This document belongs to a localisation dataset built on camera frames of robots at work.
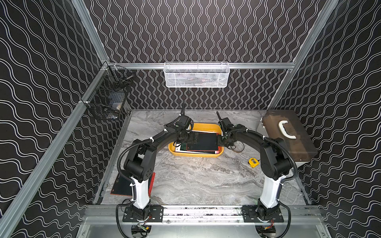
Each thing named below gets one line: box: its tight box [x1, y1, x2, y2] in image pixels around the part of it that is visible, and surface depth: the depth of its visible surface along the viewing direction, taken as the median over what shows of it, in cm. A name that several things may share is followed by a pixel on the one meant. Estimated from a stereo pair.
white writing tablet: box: [174, 143, 215, 155], surface depth 97 cm
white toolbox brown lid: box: [259, 109, 318, 163], surface depth 88 cm
